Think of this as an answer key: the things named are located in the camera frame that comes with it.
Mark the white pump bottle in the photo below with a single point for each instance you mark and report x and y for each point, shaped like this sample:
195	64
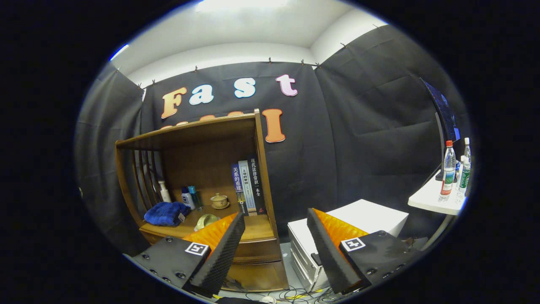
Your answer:
165	195

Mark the wooden countertop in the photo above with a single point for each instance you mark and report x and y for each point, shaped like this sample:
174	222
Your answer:
257	226

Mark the black spine book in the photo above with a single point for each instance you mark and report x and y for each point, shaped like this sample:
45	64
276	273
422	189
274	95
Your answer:
256	181

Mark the brown wooden drawer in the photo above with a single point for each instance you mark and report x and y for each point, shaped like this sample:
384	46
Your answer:
257	251

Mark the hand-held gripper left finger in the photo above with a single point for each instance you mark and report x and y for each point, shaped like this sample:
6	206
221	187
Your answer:
219	253

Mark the white drawer cabinet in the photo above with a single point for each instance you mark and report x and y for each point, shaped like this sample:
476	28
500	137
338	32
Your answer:
367	215

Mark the brown wooden cabinet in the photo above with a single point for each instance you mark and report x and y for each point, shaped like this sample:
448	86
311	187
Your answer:
202	156

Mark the teal slim bottle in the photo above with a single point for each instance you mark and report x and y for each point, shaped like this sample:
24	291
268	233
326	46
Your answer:
195	195

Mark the white bottle with blue cap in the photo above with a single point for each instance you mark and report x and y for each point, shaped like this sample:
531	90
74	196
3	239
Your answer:
187	199

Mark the grey spine book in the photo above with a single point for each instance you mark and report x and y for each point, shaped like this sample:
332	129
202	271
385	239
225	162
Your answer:
247	185

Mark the green label water bottle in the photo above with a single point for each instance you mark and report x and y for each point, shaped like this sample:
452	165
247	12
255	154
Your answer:
465	177

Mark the beige lidded teacup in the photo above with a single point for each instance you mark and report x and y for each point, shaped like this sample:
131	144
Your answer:
220	201

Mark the black backdrop cloth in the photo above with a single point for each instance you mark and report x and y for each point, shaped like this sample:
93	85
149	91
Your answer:
358	139

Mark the black computer monitor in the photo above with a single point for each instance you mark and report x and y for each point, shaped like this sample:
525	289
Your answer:
443	109

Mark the red label water bottle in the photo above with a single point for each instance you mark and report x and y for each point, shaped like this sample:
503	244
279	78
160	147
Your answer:
448	177

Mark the blue folded towel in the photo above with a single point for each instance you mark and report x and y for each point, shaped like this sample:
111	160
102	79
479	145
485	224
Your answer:
166	213

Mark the white side desk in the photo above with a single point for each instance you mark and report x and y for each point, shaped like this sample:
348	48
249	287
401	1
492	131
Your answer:
430	196

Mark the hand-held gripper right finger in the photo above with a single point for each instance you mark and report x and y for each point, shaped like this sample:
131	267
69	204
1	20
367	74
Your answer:
331	257

